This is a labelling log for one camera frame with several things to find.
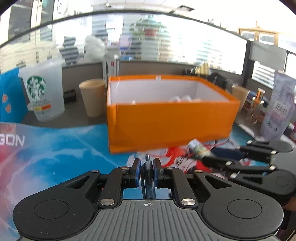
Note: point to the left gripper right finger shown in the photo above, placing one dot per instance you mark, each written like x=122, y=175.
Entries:
x=228, y=209

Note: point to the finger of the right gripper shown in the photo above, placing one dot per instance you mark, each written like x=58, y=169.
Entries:
x=247, y=149
x=227, y=167

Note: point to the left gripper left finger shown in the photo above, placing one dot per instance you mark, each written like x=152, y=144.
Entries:
x=67, y=209

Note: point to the green white lighter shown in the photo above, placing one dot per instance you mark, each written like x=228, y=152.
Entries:
x=198, y=149

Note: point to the white barcode plastic pouch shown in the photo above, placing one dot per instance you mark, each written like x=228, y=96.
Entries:
x=280, y=108

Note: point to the gold perfume bottle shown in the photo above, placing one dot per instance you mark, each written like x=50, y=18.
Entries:
x=255, y=107

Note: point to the right brown paper cup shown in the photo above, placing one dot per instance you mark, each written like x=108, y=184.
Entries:
x=241, y=94

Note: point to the brown paper cup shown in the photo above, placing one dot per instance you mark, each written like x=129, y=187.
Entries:
x=241, y=94
x=94, y=97

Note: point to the colourful AGON desk mat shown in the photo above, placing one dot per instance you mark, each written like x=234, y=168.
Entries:
x=44, y=157

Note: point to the black mesh desk organizer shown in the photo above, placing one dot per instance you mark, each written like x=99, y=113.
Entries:
x=214, y=78

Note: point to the yellow building block toy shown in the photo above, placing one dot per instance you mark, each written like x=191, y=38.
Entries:
x=203, y=69

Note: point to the orange cardboard box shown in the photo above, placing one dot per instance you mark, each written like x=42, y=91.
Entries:
x=146, y=112

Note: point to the blue paper bag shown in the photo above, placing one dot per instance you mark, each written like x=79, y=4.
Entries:
x=13, y=102

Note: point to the left brown paper cup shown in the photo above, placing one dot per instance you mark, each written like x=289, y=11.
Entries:
x=94, y=97

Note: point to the white Starbucks plastic cup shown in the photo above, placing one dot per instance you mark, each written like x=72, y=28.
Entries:
x=43, y=84

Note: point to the white grey product box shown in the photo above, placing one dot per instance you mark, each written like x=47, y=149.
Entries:
x=110, y=66

